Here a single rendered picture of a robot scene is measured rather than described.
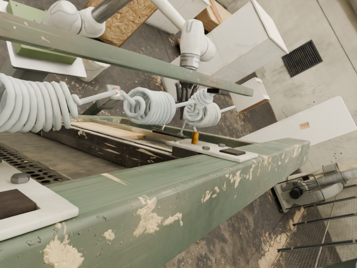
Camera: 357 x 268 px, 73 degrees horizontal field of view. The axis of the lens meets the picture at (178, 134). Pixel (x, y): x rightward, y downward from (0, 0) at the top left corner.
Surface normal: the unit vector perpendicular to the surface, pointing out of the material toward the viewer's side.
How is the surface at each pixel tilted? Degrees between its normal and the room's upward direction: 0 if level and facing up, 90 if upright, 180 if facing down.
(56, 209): 58
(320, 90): 90
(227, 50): 90
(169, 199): 32
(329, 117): 90
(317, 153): 90
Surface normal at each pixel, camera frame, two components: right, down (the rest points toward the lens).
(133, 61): 0.79, 0.16
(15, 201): 0.11, -0.99
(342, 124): -0.60, 0.05
